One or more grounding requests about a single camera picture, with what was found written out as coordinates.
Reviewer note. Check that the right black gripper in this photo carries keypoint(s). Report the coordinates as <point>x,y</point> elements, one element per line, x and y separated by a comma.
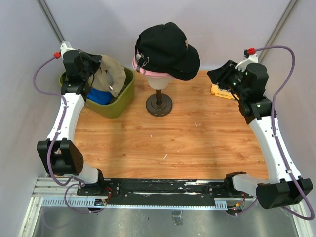
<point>218,76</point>

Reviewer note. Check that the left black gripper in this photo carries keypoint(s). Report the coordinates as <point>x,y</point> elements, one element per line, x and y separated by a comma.
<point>95,59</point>

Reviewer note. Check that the beige and black cap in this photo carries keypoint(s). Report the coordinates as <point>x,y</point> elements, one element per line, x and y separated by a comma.
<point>109,77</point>

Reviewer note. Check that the blue item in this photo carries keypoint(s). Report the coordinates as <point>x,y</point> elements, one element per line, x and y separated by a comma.
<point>99,97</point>

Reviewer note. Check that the pink baseball cap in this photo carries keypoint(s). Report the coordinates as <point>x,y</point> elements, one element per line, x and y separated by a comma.
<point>150,69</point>

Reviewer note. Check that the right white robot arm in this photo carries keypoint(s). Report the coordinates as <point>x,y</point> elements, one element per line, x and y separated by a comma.
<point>285,185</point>

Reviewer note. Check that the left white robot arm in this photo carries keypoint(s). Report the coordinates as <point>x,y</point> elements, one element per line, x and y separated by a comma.
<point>60,157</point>

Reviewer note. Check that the yellow cartoon car cloth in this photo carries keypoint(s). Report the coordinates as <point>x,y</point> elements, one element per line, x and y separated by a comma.
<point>216,91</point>

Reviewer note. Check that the green plastic bin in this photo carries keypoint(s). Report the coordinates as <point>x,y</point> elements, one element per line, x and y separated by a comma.
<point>112,110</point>

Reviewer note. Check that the white mannequin head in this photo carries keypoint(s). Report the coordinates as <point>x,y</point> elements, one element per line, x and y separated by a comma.
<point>158,83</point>

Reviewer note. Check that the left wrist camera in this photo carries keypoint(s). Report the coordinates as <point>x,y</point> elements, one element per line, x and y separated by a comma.
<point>64,47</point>

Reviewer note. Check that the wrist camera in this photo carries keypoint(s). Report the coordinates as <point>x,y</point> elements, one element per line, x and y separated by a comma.
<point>250,56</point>
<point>64,47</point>

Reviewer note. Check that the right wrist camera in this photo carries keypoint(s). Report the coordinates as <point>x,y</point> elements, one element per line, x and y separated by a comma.
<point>250,56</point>

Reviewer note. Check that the left aluminium frame post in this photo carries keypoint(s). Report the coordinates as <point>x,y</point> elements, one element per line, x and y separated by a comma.
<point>51,20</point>

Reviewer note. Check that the aluminium frame post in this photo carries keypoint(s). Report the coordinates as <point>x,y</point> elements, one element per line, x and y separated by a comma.
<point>51,20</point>
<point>276,32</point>

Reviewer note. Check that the right aluminium frame post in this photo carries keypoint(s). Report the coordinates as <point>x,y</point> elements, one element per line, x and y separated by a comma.
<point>276,32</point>

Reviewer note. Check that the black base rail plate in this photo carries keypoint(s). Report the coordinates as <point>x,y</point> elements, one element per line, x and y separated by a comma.
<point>163,191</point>

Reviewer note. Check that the grey slotted cable duct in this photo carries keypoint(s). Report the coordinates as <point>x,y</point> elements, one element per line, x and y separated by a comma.
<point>97,203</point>

